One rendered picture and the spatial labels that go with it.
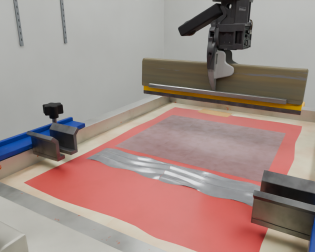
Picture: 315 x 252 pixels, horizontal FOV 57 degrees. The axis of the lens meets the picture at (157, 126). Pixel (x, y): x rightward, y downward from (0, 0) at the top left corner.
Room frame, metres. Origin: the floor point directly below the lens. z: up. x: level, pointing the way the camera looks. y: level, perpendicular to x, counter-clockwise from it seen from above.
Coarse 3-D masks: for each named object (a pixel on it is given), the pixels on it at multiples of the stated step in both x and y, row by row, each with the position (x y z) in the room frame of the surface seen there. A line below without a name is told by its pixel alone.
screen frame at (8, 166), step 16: (160, 96) 1.00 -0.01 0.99; (112, 112) 0.80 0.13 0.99; (128, 112) 0.83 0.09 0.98; (144, 112) 0.91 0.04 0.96; (256, 112) 0.90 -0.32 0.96; (272, 112) 0.88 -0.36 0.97; (304, 112) 0.83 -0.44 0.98; (80, 128) 0.67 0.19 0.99; (96, 128) 0.71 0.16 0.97; (0, 160) 0.49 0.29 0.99; (16, 160) 0.51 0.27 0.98; (32, 160) 0.54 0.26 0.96; (0, 176) 0.48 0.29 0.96; (0, 192) 0.38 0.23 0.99; (16, 192) 0.38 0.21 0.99; (32, 208) 0.34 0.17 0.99; (48, 208) 0.34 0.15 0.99; (64, 224) 0.30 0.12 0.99; (80, 224) 0.30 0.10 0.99; (96, 224) 0.30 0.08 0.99; (112, 240) 0.28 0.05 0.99; (128, 240) 0.28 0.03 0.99
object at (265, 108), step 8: (168, 96) 0.77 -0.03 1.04; (176, 96) 0.76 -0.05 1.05; (184, 96) 0.75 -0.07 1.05; (192, 96) 0.74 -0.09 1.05; (224, 104) 0.70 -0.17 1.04; (232, 104) 0.68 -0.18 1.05; (240, 104) 0.67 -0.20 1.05; (248, 104) 0.66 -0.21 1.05; (288, 112) 0.62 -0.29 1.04; (296, 112) 0.61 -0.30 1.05
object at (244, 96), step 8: (160, 88) 0.76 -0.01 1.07; (168, 88) 0.75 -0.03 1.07; (176, 88) 0.73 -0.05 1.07; (184, 88) 0.72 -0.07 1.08; (192, 88) 0.71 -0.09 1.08; (224, 96) 0.67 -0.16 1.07; (232, 96) 0.66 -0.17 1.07; (240, 96) 0.65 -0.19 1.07; (248, 96) 0.64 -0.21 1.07; (256, 96) 0.64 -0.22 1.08; (264, 96) 0.63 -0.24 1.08
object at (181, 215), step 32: (224, 128) 0.76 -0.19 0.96; (256, 128) 0.76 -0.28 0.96; (288, 128) 0.76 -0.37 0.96; (192, 160) 0.56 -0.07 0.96; (224, 160) 0.56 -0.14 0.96; (256, 160) 0.56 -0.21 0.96; (288, 160) 0.56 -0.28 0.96; (160, 192) 0.43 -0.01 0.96; (192, 192) 0.43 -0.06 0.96; (160, 224) 0.35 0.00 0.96; (192, 224) 0.35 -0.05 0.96; (224, 224) 0.35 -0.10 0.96; (256, 224) 0.35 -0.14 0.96
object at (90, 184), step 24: (168, 120) 0.84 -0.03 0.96; (192, 120) 0.84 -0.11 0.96; (216, 120) 0.84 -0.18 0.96; (120, 144) 0.65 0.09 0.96; (144, 144) 0.65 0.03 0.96; (168, 144) 0.65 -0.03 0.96; (192, 144) 0.65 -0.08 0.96; (72, 168) 0.52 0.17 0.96; (96, 168) 0.52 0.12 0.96; (120, 168) 0.52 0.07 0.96; (48, 192) 0.43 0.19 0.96; (72, 192) 0.43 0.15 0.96; (96, 192) 0.43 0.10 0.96; (120, 192) 0.43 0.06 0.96
